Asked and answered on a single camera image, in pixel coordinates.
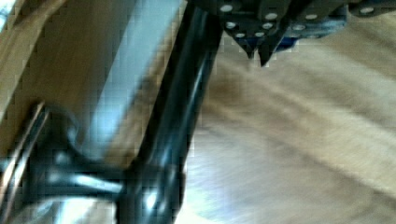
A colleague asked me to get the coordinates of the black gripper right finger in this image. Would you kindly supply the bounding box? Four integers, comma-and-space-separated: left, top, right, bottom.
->
258, 0, 395, 66

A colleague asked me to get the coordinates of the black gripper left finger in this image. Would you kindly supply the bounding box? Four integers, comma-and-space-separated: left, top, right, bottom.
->
199, 0, 292, 60

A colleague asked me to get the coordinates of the black metal drawer handle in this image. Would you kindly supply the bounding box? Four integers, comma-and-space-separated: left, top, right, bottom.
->
1, 3, 222, 224

